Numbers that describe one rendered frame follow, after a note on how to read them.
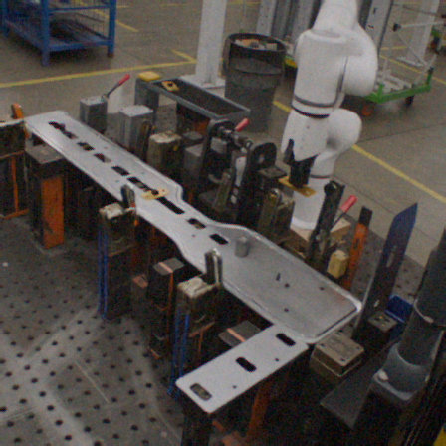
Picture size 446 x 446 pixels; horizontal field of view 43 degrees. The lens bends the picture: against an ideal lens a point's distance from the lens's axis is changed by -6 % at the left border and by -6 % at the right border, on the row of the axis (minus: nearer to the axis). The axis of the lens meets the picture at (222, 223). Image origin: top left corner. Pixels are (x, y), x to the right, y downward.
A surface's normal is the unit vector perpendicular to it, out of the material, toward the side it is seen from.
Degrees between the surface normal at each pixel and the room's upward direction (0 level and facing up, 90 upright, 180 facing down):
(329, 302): 0
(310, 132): 89
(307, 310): 0
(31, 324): 0
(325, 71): 90
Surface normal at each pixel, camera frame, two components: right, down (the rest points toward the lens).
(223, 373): 0.12, -0.84
